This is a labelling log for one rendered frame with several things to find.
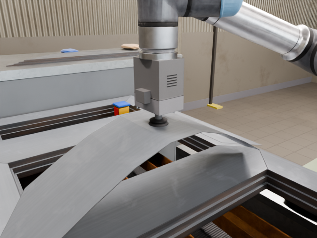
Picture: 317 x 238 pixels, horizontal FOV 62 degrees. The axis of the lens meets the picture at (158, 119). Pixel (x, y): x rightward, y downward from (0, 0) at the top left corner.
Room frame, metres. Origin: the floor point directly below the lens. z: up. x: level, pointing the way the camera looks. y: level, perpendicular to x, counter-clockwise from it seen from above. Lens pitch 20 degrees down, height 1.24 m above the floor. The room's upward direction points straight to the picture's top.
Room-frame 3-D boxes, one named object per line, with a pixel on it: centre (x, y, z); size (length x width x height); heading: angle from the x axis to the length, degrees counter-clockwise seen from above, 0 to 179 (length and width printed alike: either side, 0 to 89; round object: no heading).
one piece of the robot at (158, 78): (0.52, 0.01, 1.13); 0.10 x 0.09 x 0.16; 128
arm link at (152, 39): (0.53, 0.00, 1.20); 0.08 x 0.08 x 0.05
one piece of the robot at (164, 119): (0.53, 0.00, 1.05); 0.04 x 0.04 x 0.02
